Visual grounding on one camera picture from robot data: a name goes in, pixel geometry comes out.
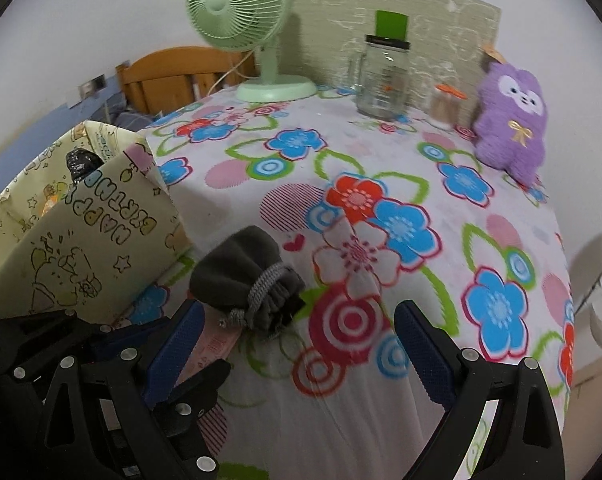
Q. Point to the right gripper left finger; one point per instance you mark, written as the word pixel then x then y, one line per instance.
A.
pixel 172 347

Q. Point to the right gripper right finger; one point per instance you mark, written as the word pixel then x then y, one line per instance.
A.
pixel 448 374

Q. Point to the pink paper slip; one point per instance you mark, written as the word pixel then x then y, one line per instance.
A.
pixel 215 343

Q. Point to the grey drawstring pouch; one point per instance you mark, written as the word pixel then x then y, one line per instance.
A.
pixel 245 279

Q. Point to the black plastic bag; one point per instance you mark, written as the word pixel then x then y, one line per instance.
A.
pixel 81 163

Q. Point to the floral tablecloth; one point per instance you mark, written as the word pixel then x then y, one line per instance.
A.
pixel 369 213

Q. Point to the yellow fabric storage box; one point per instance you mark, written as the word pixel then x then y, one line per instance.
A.
pixel 90 247

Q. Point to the blue plaid pillow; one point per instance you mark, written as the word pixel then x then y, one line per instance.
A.
pixel 133 121

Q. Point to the purple plush toy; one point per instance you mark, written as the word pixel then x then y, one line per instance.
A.
pixel 510 129

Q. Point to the small cotton swab jar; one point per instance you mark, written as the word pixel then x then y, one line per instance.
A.
pixel 444 106

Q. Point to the glass mason jar mug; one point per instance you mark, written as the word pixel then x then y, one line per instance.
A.
pixel 379 77

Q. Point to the green desk fan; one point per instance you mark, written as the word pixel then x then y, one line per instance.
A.
pixel 251 26

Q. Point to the green cartoon backing board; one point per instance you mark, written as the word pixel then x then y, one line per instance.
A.
pixel 446 40

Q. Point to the green jar straw cap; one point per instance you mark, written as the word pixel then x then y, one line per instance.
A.
pixel 391 25

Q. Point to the wall power socket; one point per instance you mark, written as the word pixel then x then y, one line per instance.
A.
pixel 92 87

